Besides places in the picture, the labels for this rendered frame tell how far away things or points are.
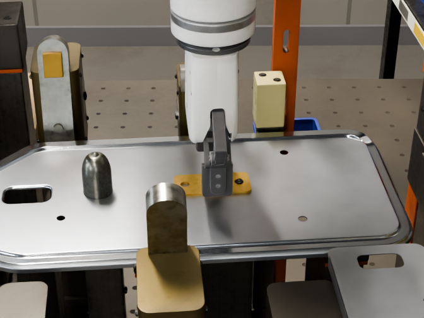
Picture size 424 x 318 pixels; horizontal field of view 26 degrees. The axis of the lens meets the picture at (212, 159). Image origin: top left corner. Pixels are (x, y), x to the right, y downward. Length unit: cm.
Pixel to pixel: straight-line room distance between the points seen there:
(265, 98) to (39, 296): 37
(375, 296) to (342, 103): 95
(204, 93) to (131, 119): 84
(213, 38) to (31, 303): 30
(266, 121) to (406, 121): 69
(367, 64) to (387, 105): 171
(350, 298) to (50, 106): 45
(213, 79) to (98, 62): 261
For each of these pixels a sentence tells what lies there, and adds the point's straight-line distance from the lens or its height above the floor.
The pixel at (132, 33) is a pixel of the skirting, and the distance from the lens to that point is 359.
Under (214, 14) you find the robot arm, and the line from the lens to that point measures 87.
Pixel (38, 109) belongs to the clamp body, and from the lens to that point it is 114.
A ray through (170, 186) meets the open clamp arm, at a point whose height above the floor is 112.
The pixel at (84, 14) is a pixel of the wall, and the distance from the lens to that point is 359.
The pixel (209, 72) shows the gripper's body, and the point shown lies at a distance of 89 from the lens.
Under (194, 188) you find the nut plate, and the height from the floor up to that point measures 100.
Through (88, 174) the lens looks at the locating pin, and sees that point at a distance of 99.
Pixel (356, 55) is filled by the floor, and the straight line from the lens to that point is 357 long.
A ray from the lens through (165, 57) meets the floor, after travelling 352.
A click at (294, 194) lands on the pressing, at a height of 100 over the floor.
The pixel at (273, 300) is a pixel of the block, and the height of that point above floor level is 98.
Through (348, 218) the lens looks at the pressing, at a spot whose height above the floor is 100.
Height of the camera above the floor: 158
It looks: 33 degrees down
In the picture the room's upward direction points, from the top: straight up
